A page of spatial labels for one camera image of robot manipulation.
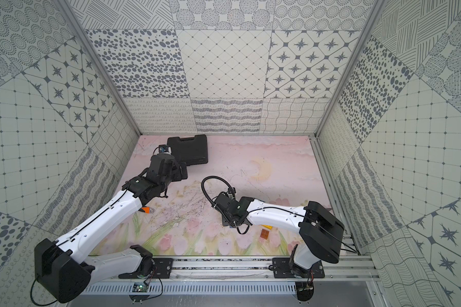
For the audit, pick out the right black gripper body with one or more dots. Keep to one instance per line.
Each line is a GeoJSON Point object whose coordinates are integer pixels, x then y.
{"type": "Point", "coordinates": [226, 220]}

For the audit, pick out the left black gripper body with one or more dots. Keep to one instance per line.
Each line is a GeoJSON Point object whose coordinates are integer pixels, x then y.
{"type": "Point", "coordinates": [173, 165]}

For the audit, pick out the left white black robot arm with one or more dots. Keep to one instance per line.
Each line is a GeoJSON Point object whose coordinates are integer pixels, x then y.
{"type": "Point", "coordinates": [65, 267]}

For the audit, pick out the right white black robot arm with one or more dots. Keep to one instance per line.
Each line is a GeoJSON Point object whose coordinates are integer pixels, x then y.
{"type": "Point", "coordinates": [321, 232]}

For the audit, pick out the brown lego brick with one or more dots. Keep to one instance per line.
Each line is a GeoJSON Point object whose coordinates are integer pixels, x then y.
{"type": "Point", "coordinates": [264, 235]}

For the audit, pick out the black plastic tool case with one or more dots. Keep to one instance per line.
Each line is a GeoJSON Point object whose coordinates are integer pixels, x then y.
{"type": "Point", "coordinates": [191, 150]}

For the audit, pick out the pink floral table mat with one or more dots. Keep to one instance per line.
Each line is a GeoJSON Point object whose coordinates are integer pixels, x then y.
{"type": "Point", "coordinates": [280, 170]}

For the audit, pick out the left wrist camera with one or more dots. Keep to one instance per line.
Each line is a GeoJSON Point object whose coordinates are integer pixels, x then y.
{"type": "Point", "coordinates": [164, 149]}

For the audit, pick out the aluminium rail frame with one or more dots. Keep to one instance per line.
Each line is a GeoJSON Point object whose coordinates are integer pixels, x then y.
{"type": "Point", "coordinates": [219, 268]}

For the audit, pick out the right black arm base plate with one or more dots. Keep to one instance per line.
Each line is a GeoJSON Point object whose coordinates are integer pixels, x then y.
{"type": "Point", "coordinates": [285, 268]}

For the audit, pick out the white perforated cable duct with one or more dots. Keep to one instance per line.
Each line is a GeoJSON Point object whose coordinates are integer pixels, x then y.
{"type": "Point", "coordinates": [199, 288]}

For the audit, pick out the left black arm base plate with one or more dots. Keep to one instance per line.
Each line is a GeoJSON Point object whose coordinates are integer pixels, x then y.
{"type": "Point", "coordinates": [157, 267]}

